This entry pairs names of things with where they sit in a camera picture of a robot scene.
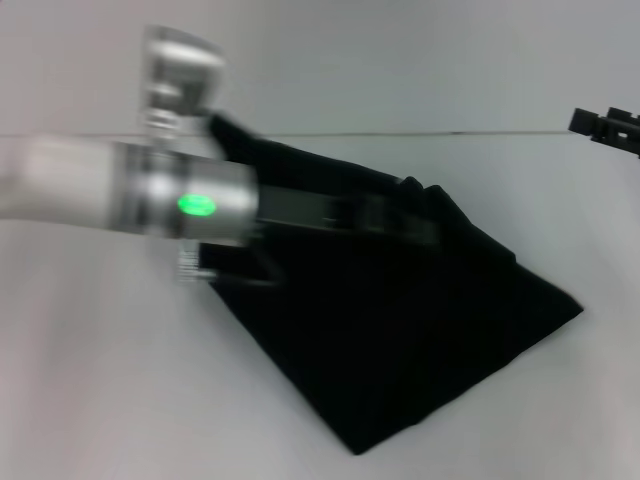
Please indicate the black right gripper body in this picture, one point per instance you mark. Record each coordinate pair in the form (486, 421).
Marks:
(622, 130)

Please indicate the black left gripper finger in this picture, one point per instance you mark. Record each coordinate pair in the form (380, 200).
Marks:
(400, 225)

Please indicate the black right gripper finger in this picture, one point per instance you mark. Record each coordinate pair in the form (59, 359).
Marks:
(582, 121)

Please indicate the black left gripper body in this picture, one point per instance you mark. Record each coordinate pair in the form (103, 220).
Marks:
(310, 207)

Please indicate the black t-shirt with white print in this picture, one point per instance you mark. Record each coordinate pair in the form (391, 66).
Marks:
(400, 310)

